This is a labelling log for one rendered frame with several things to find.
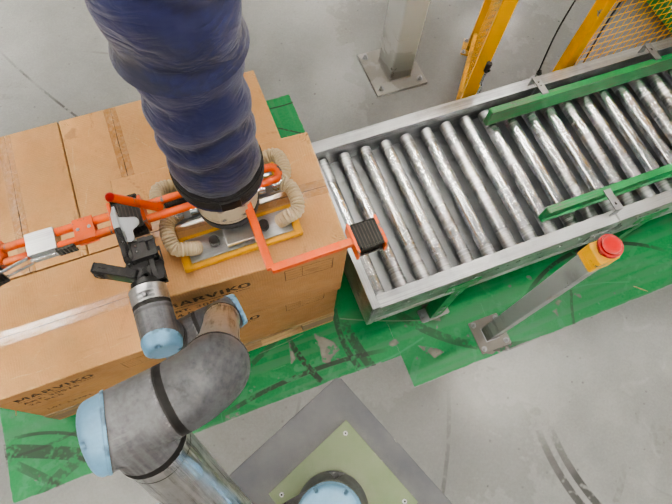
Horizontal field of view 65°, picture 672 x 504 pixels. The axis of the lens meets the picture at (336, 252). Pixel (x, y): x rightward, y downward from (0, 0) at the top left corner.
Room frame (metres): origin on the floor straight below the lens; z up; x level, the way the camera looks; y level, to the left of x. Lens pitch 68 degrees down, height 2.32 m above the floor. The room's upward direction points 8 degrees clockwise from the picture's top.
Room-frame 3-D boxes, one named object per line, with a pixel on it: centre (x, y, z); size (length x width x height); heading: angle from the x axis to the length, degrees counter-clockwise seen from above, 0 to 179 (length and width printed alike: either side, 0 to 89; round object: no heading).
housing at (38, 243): (0.42, 0.72, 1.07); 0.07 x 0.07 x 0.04; 28
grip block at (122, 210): (0.53, 0.54, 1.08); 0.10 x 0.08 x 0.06; 28
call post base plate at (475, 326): (0.65, -0.74, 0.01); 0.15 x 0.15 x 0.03; 28
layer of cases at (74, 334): (0.77, 0.74, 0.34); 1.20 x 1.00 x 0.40; 118
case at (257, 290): (0.64, 0.32, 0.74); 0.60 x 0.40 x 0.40; 115
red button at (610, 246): (0.65, -0.74, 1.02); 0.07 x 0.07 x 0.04
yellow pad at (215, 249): (0.56, 0.27, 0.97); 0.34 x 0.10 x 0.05; 118
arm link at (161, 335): (0.25, 0.39, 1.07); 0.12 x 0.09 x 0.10; 28
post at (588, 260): (0.65, -0.74, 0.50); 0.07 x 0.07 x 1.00; 28
